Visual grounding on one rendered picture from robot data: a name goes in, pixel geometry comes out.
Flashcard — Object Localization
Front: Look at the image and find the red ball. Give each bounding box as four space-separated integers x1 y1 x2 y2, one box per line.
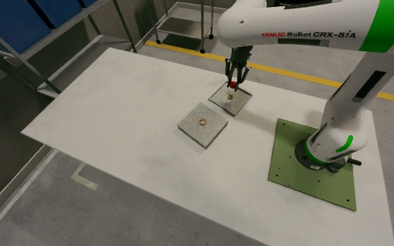
229 81 236 89

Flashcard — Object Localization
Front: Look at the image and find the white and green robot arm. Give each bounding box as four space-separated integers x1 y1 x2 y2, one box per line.
216 0 394 173

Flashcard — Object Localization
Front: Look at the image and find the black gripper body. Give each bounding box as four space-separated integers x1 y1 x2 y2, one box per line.
230 49 249 69

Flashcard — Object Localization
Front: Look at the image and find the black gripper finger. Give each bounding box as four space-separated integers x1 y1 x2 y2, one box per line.
235 64 252 92
225 56 235 87

